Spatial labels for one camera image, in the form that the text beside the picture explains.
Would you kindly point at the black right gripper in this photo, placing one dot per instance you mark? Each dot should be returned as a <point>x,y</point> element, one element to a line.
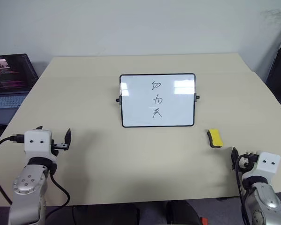
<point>246,165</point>

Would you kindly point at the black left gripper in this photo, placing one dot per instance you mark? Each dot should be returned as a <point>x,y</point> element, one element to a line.
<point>61,147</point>

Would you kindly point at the yellow and black eraser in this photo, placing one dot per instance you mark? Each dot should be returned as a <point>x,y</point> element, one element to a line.
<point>216,138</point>

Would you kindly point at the small black-framed whiteboard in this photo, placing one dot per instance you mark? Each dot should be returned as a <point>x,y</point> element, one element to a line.
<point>157,100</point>

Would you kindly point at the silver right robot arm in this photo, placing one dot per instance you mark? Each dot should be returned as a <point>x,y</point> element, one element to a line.
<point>264,199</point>

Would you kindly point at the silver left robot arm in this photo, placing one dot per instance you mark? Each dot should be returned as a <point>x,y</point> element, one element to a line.
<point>25,182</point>

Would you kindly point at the open dark laptop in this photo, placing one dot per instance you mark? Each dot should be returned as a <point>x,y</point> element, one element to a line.
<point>9,77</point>

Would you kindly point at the small red object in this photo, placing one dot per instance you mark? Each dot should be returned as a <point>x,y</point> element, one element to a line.
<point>204,222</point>

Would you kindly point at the dark rounded shape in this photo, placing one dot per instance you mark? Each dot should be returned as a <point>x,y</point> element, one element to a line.
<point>182,214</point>

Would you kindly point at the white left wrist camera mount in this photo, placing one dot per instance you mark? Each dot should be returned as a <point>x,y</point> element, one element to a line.
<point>37,146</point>

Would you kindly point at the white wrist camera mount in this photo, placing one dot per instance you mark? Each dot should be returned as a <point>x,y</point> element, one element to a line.
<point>265,167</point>
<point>37,146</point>

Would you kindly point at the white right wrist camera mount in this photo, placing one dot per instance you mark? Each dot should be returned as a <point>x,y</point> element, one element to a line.
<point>265,167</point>

